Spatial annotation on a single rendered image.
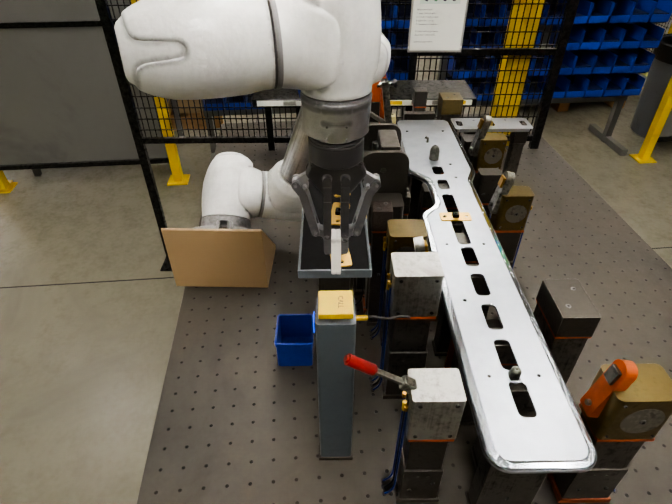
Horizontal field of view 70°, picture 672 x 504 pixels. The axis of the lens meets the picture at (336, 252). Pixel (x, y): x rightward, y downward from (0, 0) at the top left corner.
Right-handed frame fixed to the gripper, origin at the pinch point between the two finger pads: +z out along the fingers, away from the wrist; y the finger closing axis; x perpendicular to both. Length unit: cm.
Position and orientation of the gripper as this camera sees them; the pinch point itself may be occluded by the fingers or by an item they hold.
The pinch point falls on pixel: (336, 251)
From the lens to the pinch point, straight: 76.7
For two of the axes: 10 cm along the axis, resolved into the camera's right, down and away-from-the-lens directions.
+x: -0.1, -6.2, 7.8
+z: 0.0, 7.8, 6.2
